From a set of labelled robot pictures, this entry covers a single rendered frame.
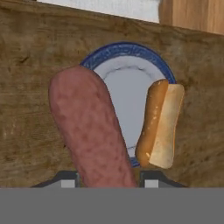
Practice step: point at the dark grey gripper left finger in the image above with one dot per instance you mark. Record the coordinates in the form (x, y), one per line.
(66, 178)

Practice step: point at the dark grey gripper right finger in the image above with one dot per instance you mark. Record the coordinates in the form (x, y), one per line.
(151, 178)

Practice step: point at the reddish brown sausage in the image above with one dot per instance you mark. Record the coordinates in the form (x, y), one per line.
(87, 128)

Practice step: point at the golden brown hot dog bun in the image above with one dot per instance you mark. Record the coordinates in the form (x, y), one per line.
(159, 125)

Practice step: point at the white plate with blue rim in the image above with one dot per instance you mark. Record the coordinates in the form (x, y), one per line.
(128, 87)

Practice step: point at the light wooden cabinet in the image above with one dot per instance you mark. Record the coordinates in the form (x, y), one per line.
(194, 14)

